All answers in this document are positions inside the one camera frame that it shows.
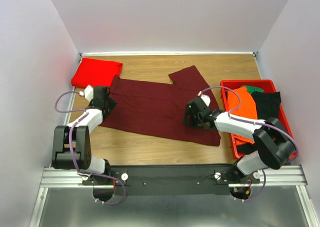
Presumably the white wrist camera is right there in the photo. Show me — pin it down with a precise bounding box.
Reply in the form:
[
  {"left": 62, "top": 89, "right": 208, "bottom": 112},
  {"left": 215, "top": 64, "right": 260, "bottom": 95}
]
[
  {"left": 78, "top": 85, "right": 94, "bottom": 102},
  {"left": 198, "top": 91, "right": 211, "bottom": 107}
]

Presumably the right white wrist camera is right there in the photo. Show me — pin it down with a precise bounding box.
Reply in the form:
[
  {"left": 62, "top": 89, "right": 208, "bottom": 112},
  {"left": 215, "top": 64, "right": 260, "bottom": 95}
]
[{"left": 198, "top": 91, "right": 211, "bottom": 107}]

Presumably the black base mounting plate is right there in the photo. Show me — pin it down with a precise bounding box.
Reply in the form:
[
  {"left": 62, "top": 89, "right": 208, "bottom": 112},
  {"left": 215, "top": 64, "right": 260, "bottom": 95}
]
[{"left": 82, "top": 163, "right": 260, "bottom": 200}]

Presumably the folded red t shirt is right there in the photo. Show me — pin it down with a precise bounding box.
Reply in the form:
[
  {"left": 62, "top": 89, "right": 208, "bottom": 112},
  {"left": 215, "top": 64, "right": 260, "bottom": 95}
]
[{"left": 71, "top": 58, "right": 123, "bottom": 89}]

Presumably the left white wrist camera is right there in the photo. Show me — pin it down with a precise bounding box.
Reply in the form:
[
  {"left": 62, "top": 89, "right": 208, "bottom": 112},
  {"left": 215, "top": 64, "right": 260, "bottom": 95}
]
[{"left": 78, "top": 85, "right": 94, "bottom": 102}]

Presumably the black t shirt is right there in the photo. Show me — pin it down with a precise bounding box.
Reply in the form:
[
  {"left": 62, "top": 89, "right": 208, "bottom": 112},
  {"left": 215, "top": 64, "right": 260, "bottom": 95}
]
[{"left": 236, "top": 91, "right": 281, "bottom": 155}]

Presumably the maroon t shirt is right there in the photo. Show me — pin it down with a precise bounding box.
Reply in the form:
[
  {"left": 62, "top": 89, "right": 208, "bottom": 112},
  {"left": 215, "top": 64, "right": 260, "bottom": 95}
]
[{"left": 101, "top": 65, "right": 221, "bottom": 146}]

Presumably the aluminium frame rail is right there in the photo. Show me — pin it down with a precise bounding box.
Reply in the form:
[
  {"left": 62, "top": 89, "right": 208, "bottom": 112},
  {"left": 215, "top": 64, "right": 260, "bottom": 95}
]
[{"left": 228, "top": 164, "right": 309, "bottom": 188}]

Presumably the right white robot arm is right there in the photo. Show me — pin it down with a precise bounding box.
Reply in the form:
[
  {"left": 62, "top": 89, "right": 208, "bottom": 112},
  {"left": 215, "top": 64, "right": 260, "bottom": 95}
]
[{"left": 183, "top": 96, "right": 297, "bottom": 183}]

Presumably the green t shirt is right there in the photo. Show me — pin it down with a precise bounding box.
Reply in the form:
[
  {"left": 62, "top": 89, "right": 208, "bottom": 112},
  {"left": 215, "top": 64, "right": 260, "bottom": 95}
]
[{"left": 241, "top": 85, "right": 264, "bottom": 94}]

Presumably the orange t shirt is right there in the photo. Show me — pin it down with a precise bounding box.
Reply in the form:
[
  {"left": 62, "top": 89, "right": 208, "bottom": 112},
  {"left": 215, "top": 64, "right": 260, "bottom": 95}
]
[{"left": 226, "top": 87, "right": 258, "bottom": 146}]

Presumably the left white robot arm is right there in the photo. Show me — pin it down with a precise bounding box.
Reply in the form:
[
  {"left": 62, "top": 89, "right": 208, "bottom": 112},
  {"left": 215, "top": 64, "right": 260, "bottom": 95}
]
[{"left": 51, "top": 85, "right": 118, "bottom": 185}]

